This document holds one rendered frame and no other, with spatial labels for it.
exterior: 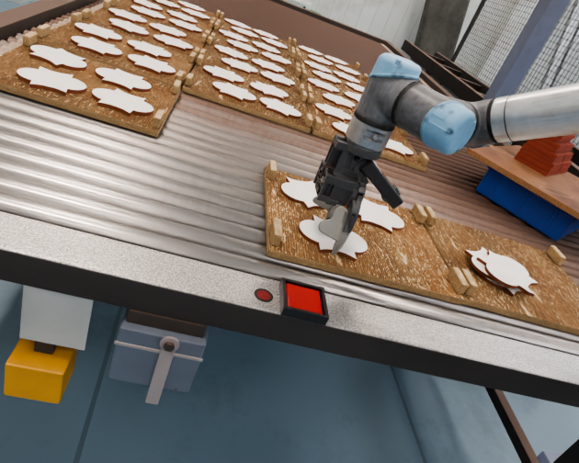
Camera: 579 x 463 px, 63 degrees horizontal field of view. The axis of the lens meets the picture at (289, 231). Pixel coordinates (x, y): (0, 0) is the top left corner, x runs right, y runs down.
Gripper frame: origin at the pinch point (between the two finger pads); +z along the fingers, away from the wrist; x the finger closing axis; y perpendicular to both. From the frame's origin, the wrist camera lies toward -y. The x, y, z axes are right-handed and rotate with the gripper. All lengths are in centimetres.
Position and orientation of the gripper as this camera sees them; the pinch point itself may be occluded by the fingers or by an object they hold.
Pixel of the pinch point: (333, 236)
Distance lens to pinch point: 94.3
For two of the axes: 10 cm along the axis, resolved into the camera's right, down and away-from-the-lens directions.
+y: -9.4, -2.4, -2.2
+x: 0.6, 5.4, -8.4
